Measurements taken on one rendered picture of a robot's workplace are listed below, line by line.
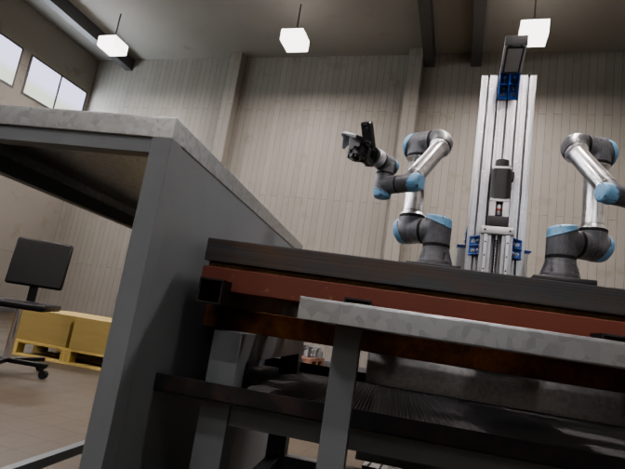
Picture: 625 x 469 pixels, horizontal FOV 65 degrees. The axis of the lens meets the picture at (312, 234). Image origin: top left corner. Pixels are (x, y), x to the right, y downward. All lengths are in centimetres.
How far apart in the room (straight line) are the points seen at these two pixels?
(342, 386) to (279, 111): 1068
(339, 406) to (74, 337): 465
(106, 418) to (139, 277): 24
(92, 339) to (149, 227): 432
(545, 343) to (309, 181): 987
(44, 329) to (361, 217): 639
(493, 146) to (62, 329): 430
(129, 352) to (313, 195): 950
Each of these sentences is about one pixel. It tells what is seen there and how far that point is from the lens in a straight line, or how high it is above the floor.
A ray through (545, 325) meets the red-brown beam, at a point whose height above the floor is 78.
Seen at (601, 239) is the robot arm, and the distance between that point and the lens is 229.
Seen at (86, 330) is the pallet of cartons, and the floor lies 34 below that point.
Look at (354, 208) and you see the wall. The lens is 1002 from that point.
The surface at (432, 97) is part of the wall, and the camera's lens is 1071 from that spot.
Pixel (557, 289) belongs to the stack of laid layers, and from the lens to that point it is 102.
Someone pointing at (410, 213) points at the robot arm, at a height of 127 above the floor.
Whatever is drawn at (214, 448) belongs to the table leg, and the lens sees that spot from 106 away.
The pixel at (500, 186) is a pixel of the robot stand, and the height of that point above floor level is 143.
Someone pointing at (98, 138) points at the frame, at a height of 100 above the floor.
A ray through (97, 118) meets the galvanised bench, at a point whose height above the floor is 104.
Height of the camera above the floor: 71
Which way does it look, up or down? 10 degrees up
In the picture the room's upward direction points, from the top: 9 degrees clockwise
